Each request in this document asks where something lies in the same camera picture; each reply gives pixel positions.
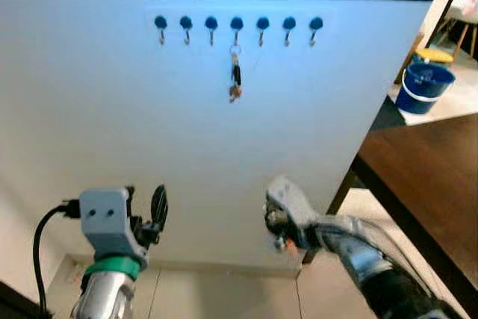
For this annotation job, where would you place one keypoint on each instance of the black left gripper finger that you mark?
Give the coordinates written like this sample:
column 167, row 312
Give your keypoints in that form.
column 159, row 205
column 130, row 196

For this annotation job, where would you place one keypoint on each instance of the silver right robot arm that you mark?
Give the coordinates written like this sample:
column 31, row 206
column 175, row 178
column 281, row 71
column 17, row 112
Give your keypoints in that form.
column 373, row 259

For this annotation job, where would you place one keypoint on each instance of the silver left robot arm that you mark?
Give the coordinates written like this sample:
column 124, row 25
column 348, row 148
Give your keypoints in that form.
column 104, row 296

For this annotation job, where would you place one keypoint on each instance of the dark brown wooden table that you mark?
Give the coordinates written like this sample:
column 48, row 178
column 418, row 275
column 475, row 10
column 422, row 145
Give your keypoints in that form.
column 433, row 177

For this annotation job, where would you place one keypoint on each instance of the key bunch with brown charm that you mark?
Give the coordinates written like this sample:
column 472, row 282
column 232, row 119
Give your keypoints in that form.
column 235, row 76

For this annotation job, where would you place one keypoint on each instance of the blue plastic bucket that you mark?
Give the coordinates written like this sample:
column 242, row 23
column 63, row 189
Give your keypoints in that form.
column 424, row 87

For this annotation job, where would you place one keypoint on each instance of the yellow round stool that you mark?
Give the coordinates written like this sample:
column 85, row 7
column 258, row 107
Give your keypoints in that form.
column 435, row 55

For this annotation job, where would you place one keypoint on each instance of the white chair wooden legs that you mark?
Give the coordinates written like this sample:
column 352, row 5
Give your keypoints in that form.
column 467, row 5

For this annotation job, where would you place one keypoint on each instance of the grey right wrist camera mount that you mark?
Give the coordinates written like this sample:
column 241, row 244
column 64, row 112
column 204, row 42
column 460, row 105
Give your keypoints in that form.
column 295, row 199

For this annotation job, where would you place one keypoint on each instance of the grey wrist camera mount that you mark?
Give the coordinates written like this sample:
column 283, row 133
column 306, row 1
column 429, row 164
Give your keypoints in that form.
column 295, row 199
column 104, row 218

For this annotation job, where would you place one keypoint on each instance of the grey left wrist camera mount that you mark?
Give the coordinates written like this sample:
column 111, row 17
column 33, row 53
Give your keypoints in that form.
column 104, row 218

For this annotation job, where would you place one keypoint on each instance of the blue round wall hook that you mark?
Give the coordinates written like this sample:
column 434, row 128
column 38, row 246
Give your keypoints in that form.
column 237, row 22
column 289, row 22
column 211, row 22
column 186, row 22
column 160, row 22
column 316, row 22
column 263, row 22

